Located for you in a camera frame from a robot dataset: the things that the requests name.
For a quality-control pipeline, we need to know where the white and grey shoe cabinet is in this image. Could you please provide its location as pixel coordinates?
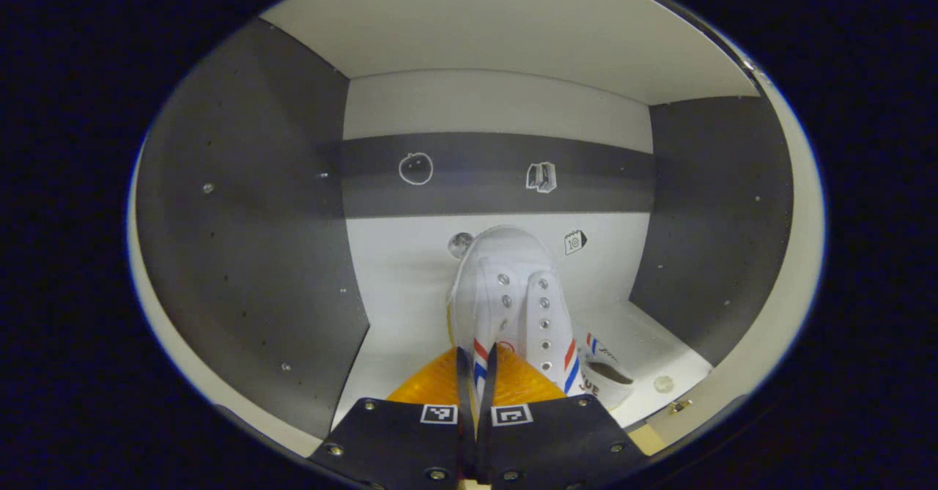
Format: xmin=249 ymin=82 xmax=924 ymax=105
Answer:
xmin=128 ymin=0 xmax=826 ymax=469

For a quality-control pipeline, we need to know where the white cabinet shelf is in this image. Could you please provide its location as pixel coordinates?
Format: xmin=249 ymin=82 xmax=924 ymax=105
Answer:
xmin=331 ymin=296 xmax=715 ymax=432
xmin=260 ymin=0 xmax=763 ymax=106

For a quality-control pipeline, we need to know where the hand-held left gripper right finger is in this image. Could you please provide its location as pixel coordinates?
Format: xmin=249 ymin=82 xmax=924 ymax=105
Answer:
xmin=476 ymin=344 xmax=650 ymax=489

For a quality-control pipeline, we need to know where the white canvas shoe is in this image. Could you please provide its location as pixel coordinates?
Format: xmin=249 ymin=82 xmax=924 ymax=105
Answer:
xmin=447 ymin=225 xmax=587 ymax=432
xmin=575 ymin=325 xmax=635 ymax=412

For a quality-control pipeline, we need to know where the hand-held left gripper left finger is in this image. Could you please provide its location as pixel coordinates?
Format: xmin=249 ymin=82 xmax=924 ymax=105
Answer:
xmin=308 ymin=347 xmax=477 ymax=489

